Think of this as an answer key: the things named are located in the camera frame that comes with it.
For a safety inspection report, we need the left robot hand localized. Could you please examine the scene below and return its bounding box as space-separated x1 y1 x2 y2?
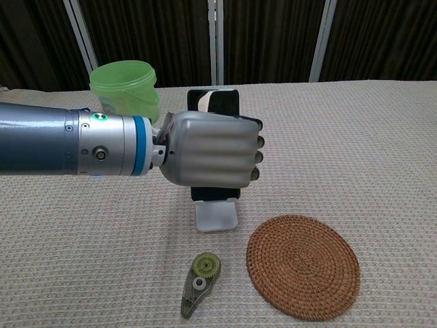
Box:
152 110 266 189

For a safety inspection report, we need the black smartphone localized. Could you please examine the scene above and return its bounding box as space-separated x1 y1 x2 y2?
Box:
186 88 241 202

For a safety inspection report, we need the white phone stand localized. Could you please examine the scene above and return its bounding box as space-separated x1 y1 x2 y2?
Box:
194 199 239 234

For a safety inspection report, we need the beige woven tablecloth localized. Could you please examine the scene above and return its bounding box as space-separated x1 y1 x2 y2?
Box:
0 80 437 328

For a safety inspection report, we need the green plastic bucket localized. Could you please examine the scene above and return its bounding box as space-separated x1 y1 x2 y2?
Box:
89 60 160 126

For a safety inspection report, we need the folding screen partition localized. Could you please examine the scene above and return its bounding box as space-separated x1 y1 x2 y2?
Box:
0 0 437 92

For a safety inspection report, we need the green correction tape dispenser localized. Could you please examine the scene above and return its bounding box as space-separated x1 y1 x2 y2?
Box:
180 252 222 320

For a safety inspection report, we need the woven rattan coaster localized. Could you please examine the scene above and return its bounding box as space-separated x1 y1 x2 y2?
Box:
246 214 361 322

